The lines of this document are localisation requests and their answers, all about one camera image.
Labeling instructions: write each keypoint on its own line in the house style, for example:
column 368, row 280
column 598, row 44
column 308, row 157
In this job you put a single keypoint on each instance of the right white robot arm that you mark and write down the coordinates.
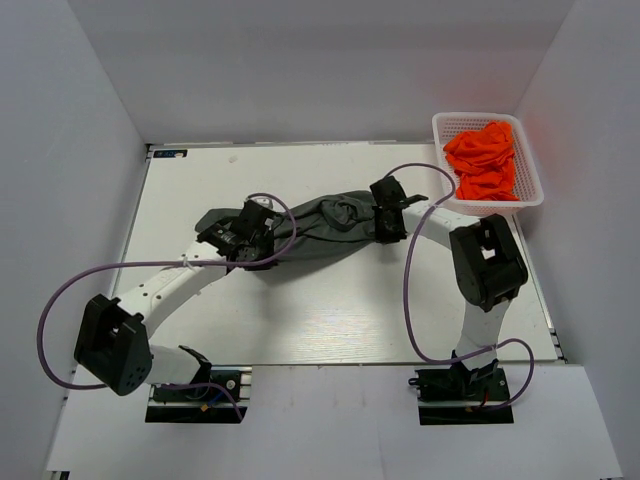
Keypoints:
column 488, row 266

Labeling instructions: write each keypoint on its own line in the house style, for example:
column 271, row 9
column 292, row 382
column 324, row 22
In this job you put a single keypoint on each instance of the white plastic basket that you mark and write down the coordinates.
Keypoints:
column 527, row 183

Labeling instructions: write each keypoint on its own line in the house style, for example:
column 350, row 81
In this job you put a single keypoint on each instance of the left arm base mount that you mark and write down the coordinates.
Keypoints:
column 204, row 405

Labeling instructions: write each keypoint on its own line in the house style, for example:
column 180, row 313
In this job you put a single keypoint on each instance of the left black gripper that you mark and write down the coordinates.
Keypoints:
column 220, row 236

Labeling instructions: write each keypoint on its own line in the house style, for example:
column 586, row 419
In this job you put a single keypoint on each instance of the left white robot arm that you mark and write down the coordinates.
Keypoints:
column 114, row 338

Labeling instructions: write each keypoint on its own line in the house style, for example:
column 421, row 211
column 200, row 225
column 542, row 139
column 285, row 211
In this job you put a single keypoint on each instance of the orange t shirt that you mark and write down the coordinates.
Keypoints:
column 484, row 161

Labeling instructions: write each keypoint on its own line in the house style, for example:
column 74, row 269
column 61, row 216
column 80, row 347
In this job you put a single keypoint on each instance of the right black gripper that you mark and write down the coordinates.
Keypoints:
column 388, row 205

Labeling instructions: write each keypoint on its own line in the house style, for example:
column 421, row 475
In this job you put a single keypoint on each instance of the blue label sticker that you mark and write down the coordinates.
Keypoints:
column 170, row 153

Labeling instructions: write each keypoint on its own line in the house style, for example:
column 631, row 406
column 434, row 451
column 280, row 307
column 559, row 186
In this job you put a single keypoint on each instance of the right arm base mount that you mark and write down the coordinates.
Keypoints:
column 444, row 399

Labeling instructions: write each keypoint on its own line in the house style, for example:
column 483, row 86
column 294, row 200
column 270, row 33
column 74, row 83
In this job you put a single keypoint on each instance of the dark grey t shirt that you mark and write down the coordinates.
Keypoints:
column 327, row 227

